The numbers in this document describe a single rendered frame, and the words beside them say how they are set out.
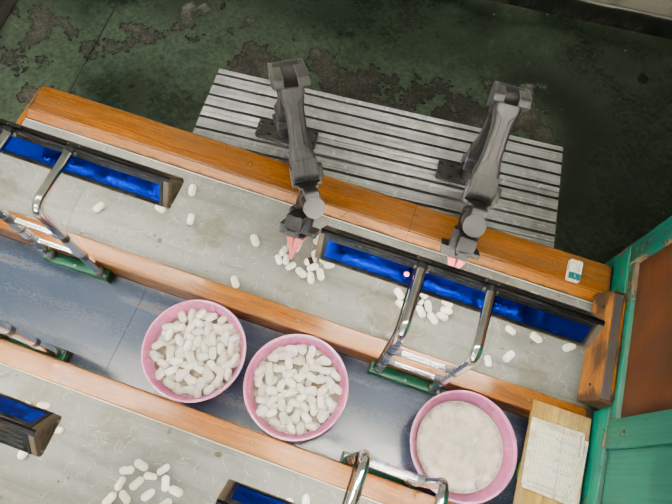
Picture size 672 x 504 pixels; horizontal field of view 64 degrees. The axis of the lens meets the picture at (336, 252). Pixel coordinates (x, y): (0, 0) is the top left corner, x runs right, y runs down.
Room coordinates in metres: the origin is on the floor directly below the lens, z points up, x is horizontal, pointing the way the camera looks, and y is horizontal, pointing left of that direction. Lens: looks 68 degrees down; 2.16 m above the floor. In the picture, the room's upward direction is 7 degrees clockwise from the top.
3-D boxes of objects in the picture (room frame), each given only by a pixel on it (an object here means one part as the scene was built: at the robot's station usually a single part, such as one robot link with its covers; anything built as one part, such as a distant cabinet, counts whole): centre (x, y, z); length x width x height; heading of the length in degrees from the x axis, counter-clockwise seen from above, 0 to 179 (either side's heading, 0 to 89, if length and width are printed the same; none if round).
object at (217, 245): (0.57, 0.15, 0.73); 1.81 x 0.30 x 0.02; 78
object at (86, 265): (0.55, 0.71, 0.90); 0.20 x 0.19 x 0.45; 78
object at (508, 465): (0.10, -0.37, 0.72); 0.27 x 0.27 x 0.10
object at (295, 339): (0.20, 0.06, 0.72); 0.27 x 0.27 x 0.10
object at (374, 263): (0.41, -0.26, 1.08); 0.62 x 0.08 x 0.07; 78
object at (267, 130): (1.01, 0.20, 0.71); 0.20 x 0.07 x 0.08; 83
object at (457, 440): (0.10, -0.37, 0.71); 0.22 x 0.22 x 0.06
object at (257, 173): (0.77, 0.10, 0.67); 1.81 x 0.12 x 0.19; 78
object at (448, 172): (0.93, -0.39, 0.71); 0.20 x 0.07 x 0.08; 83
